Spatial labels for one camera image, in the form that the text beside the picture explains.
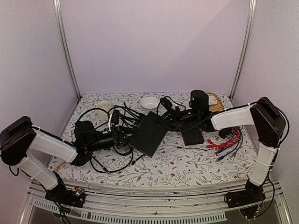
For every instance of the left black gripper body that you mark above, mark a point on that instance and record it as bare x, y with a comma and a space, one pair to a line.
116, 133

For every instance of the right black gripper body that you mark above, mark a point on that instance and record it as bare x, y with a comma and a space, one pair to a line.
179, 118

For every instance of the black network switch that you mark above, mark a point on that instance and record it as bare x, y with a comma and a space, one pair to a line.
149, 135
192, 137

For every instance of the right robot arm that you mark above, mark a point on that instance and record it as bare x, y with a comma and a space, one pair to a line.
270, 122

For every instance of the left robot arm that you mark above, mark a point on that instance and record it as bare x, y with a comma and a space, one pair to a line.
22, 135

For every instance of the cream ceramic mug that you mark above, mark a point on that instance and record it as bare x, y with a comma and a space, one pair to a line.
104, 105

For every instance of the white ceramic bowl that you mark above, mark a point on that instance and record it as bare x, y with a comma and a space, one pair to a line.
149, 103

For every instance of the white small box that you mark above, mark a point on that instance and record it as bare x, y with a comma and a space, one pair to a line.
212, 100

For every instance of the woven bamboo tray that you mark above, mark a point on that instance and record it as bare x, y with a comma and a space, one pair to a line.
216, 108

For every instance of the black power adapter right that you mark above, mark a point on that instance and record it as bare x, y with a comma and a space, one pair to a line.
224, 133

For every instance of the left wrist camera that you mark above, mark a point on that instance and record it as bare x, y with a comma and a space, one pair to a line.
113, 120

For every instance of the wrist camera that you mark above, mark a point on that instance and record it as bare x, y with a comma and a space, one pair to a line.
113, 120
166, 103

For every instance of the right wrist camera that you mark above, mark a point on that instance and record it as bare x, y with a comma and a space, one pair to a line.
166, 103

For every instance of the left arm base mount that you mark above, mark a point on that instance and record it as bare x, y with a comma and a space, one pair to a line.
61, 195

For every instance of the front aluminium rail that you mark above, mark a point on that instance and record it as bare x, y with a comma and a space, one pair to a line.
110, 204

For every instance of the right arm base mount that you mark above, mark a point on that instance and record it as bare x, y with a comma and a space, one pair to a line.
251, 194

